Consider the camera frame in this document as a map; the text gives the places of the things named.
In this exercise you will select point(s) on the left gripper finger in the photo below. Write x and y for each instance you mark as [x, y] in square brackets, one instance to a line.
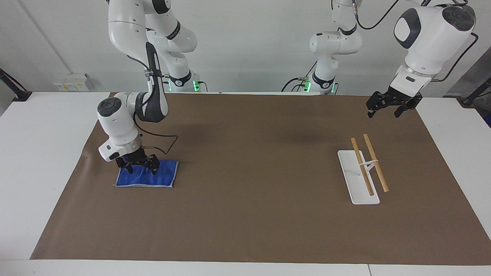
[403, 108]
[376, 103]

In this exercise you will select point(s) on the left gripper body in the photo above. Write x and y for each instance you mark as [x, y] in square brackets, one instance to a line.
[403, 96]

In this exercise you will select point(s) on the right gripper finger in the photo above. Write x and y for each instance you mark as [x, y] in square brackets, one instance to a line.
[153, 165]
[125, 166]

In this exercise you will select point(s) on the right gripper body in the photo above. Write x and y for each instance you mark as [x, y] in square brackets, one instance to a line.
[135, 156]

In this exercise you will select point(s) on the blue towel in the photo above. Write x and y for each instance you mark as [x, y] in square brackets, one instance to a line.
[145, 179]

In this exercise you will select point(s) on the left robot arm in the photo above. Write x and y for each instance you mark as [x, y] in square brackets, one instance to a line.
[429, 38]

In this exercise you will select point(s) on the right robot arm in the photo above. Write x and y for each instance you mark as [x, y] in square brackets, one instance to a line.
[122, 27]

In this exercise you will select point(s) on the black stand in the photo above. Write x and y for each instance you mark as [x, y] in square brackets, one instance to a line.
[475, 96]
[17, 92]

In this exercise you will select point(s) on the white rack with wooden rods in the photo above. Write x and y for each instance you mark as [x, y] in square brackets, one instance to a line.
[358, 180]

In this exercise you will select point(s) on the white wall socket box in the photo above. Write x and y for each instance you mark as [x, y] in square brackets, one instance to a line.
[71, 83]

